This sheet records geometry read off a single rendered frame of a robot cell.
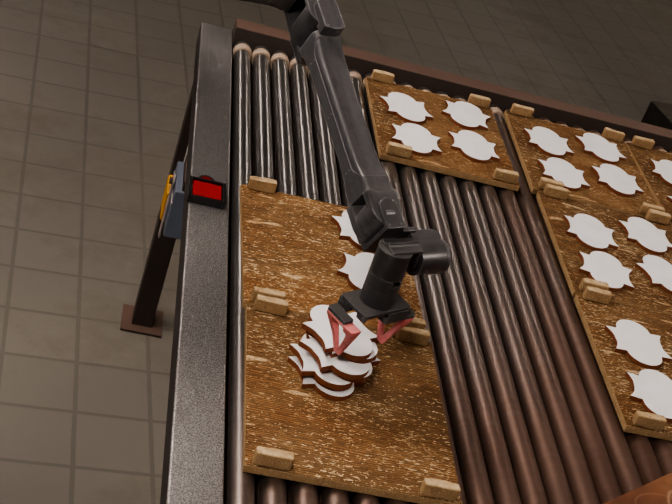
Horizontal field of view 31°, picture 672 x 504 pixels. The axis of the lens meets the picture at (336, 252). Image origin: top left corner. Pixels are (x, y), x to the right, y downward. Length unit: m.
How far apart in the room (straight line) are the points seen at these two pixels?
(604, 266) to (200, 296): 0.96
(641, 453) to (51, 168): 2.52
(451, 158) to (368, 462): 1.15
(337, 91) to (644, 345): 0.87
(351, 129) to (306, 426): 0.49
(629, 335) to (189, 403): 0.97
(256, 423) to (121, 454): 1.28
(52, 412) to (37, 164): 1.22
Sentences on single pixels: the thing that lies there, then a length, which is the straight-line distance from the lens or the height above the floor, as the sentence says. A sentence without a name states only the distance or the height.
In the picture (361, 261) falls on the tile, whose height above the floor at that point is 0.95.
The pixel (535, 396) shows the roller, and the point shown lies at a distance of 2.25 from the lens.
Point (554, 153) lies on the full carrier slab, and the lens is 3.12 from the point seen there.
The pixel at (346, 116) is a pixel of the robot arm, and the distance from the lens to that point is 1.99.
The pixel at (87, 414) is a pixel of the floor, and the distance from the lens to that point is 3.25.
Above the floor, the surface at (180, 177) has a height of 0.83.
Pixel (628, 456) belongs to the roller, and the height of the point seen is 0.92.
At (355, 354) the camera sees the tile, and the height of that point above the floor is 1.02.
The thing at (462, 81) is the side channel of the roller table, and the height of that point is 0.95.
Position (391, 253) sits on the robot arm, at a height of 1.22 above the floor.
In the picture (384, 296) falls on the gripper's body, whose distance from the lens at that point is 1.91.
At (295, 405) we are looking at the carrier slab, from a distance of 1.97.
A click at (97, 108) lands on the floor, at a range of 4.63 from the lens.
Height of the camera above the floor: 2.17
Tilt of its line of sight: 31 degrees down
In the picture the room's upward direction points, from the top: 20 degrees clockwise
